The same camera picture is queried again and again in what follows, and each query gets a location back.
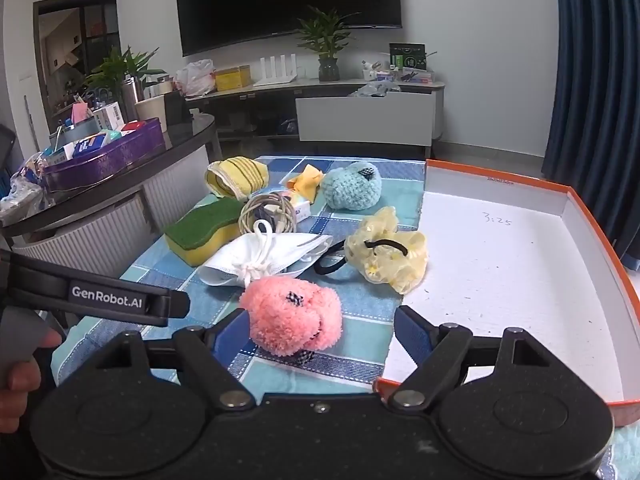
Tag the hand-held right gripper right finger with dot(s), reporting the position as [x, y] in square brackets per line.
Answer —
[412, 335]

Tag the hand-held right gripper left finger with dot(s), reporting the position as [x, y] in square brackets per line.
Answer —
[227, 342]

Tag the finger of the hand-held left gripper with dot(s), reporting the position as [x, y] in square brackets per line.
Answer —
[177, 306]

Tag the pink plush toy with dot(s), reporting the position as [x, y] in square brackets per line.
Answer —
[290, 320]

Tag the yellow sheer scrunchie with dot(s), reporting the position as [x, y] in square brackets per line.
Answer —
[395, 265]

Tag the green yellow sponge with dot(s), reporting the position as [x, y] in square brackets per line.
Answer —
[200, 225]

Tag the white face mask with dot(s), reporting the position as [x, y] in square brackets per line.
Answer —
[280, 255]

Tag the orange white cardboard box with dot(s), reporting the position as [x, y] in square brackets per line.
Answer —
[500, 270]

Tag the yellow striped cloth pouch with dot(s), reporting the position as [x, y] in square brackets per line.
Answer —
[245, 172]

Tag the blue pink tissue packet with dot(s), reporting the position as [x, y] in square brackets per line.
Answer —
[300, 206]

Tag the teal crocheted plush toy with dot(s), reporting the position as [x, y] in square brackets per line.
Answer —
[350, 187]

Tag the yellow cloth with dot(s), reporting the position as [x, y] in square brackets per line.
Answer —
[307, 180]

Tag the person's left hand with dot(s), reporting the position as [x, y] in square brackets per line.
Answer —
[22, 380]

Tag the blue plaid tablecloth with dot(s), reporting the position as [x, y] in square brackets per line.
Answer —
[367, 310]

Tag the clear plastic bag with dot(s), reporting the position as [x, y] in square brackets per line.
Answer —
[20, 190]

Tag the purple tin tray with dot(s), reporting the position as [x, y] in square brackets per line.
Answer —
[110, 160]

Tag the blue white packet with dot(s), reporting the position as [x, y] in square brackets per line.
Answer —
[90, 146]

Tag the red white box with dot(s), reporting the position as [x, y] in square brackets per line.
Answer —
[132, 127]

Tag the dark round table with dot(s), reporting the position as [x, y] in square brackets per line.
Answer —
[185, 135]

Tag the white barcode box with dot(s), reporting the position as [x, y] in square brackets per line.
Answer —
[107, 116]

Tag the pink card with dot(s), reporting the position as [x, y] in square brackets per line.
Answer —
[80, 112]

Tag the cream cup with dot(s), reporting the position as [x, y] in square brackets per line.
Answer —
[152, 112]

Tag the steel tumbler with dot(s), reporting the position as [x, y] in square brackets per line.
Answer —
[132, 100]

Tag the television cabinet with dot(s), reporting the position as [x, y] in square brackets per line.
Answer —
[240, 97]

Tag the leafy green plant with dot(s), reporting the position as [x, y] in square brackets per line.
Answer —
[117, 67]

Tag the white plastic bag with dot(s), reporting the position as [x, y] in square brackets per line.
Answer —
[197, 77]

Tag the yellow box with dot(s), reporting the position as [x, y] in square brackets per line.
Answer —
[232, 80]

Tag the white router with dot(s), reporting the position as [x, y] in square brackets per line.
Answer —
[275, 80]

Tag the crumpled clear plastic bags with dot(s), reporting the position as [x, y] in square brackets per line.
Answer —
[372, 90]

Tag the clear plastic organizer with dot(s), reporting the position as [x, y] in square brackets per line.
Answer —
[405, 76]

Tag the green black box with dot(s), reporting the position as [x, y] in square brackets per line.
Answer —
[407, 55]

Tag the bamboo plant in dark vase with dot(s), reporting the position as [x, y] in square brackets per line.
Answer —
[328, 67]

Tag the black wall television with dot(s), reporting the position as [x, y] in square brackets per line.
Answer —
[285, 0]

